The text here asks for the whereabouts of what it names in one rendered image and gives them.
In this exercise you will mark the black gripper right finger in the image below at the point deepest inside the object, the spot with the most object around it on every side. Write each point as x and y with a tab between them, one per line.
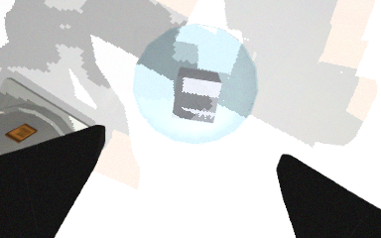
318	207

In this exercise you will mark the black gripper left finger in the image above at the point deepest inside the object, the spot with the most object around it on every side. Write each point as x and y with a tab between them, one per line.
40	184

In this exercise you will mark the grey cube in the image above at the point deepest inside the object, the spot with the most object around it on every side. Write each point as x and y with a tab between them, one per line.
197	93

